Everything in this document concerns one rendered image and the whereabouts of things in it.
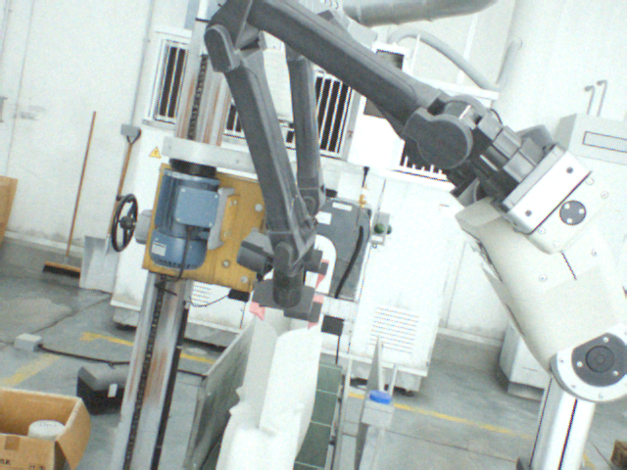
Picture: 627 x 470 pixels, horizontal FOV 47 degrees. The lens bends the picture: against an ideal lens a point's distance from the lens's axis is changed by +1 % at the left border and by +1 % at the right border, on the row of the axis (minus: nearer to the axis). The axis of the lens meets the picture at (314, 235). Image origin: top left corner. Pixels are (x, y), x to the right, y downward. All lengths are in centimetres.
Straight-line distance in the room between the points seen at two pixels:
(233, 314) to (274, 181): 371
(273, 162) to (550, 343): 57
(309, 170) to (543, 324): 70
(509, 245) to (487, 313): 501
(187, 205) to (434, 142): 89
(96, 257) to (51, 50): 182
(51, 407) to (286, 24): 247
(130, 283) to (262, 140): 391
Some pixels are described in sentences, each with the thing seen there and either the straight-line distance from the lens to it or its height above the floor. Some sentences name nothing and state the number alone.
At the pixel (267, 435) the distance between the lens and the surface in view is 166.
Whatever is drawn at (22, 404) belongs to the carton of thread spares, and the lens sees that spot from 331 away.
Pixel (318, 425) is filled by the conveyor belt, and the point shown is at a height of 38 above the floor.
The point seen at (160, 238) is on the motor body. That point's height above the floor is 115.
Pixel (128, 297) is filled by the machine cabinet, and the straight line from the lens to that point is 507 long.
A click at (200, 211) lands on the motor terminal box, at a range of 179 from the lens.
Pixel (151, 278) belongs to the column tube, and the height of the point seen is 99.
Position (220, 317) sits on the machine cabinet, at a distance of 492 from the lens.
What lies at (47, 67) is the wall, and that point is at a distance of 669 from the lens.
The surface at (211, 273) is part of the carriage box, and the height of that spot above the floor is 106.
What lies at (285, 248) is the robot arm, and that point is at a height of 127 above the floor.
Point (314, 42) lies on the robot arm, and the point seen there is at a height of 160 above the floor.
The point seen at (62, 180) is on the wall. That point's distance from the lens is 659.
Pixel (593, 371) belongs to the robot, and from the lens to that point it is 135.
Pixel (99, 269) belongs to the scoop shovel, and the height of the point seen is 17.
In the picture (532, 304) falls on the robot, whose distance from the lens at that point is 122.
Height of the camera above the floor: 143
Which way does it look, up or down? 6 degrees down
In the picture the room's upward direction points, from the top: 12 degrees clockwise
